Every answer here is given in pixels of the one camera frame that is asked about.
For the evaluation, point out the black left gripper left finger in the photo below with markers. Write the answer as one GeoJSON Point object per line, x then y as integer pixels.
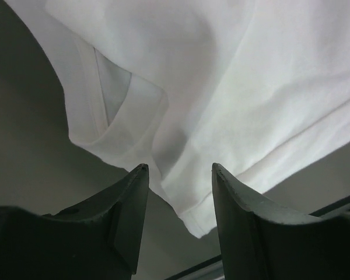
{"type": "Point", "coordinates": [98, 238]}

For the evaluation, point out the white t-shirt with red print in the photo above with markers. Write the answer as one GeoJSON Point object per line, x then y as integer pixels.
{"type": "Point", "coordinates": [261, 87]}

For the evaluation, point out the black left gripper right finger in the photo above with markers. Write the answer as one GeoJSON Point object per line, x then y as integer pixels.
{"type": "Point", "coordinates": [260, 239]}

